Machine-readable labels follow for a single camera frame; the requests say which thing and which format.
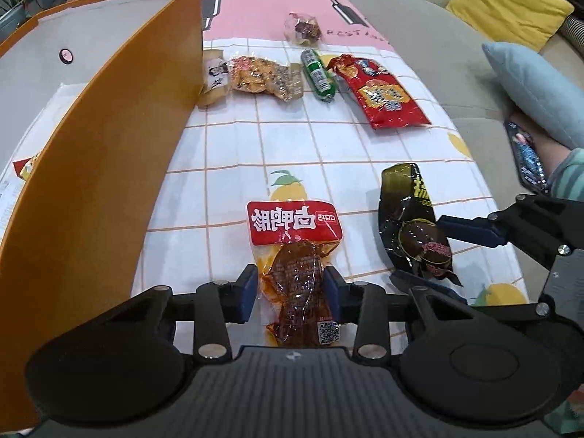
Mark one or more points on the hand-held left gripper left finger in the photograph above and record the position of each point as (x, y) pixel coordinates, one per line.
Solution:
(248, 294)

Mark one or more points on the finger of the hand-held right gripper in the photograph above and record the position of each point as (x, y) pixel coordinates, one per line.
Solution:
(470, 231)
(424, 283)

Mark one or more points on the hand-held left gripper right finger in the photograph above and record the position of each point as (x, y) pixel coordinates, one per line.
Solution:
(333, 294)

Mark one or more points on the black snack packet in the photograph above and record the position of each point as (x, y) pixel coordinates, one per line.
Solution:
(406, 219)

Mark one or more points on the red label duck meat packet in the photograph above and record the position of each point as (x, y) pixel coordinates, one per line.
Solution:
(292, 223)

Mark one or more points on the red snack packet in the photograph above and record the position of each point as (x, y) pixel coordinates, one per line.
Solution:
(383, 96)

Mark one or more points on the orange cardboard box white inside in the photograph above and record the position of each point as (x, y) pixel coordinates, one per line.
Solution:
(91, 200)

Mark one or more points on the beige snack packet with face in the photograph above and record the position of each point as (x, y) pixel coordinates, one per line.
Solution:
(214, 80)

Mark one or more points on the clear packet of mixed nuts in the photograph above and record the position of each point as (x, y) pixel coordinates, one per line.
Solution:
(260, 75)

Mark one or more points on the green snack packet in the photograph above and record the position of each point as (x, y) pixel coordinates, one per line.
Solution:
(317, 73)

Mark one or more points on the clear packet of dark chestnuts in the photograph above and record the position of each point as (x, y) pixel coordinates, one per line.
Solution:
(304, 31)

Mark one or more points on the smartphone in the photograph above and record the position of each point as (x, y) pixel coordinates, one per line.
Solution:
(527, 157)

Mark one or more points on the person's teal patterned clothing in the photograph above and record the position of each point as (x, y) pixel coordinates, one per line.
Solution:
(570, 178)

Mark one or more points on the person's leg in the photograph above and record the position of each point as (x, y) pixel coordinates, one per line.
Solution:
(550, 150)

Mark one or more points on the lemon print checked tablecloth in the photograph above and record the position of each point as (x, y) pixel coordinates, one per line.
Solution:
(319, 159)

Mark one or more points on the light blue cushion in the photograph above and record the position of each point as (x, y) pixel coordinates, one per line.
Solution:
(534, 86)

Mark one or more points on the beige sofa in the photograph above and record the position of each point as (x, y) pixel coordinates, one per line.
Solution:
(433, 36)

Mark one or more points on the striped cushion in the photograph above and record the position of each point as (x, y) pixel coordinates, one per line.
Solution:
(576, 36)

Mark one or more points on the yellow cushion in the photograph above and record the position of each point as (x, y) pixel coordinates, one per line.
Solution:
(506, 9)

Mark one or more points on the grey plant pot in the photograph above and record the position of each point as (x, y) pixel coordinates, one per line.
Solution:
(11, 20)

